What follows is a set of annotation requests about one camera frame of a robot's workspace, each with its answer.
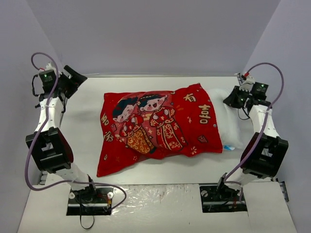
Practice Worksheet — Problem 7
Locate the white pillow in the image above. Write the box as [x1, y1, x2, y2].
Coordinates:
[207, 88, 243, 149]

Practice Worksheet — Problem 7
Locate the red printed pillowcase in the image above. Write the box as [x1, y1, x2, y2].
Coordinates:
[97, 83, 223, 177]

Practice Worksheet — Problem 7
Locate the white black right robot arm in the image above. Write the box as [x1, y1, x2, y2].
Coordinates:
[215, 82, 289, 200]

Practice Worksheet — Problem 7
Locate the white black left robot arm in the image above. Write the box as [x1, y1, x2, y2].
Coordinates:
[26, 63, 98, 203]

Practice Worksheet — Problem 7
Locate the blue white pillow label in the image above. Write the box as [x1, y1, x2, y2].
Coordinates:
[224, 145, 235, 151]

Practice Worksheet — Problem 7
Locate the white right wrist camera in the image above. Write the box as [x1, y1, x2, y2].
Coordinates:
[239, 72, 255, 92]

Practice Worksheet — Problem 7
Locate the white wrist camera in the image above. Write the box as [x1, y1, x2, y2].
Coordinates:
[239, 72, 255, 92]
[39, 62, 56, 73]

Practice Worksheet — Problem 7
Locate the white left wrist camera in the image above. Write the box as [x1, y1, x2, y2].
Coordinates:
[39, 62, 56, 73]

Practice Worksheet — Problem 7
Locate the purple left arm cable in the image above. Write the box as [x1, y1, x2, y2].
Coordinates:
[24, 52, 127, 213]

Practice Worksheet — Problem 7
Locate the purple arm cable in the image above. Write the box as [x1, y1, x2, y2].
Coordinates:
[24, 52, 127, 213]
[223, 62, 285, 202]

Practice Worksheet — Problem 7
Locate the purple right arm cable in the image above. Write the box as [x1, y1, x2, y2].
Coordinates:
[223, 62, 285, 202]

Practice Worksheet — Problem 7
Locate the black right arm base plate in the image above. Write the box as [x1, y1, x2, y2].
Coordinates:
[199, 184, 247, 213]

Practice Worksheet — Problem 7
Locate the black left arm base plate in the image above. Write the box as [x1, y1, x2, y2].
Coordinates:
[66, 186, 114, 216]

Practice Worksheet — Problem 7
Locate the thin black cable loop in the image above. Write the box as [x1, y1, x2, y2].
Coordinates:
[79, 194, 95, 230]

